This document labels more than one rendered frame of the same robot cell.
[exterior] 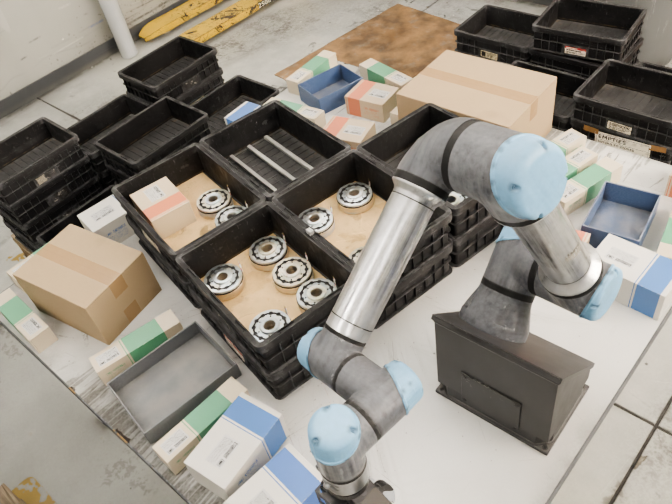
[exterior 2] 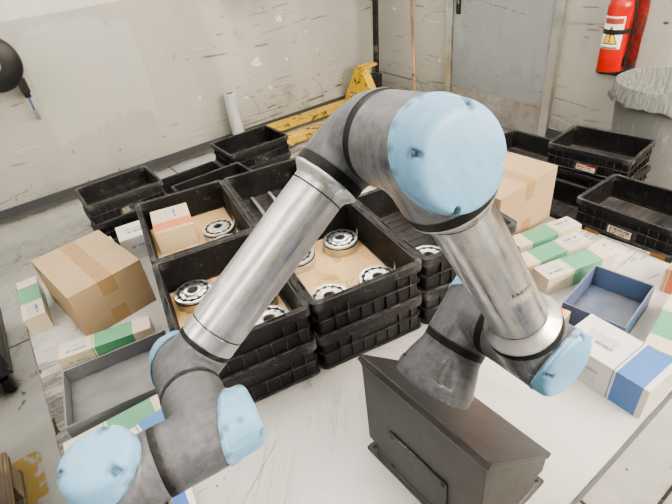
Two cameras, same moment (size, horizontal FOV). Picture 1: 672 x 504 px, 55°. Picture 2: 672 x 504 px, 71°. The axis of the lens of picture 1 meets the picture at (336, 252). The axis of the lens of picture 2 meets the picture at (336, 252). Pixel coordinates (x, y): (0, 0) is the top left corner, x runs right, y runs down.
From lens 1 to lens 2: 54 cm
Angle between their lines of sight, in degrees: 12
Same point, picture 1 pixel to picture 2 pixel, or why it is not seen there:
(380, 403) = (185, 439)
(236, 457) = not seen: hidden behind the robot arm
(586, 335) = (550, 419)
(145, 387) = (98, 383)
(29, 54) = (169, 134)
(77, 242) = (94, 244)
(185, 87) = (257, 160)
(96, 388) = (58, 375)
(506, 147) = (415, 102)
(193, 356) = not seen: hidden behind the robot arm
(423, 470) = not seen: outside the picture
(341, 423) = (105, 456)
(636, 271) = (617, 357)
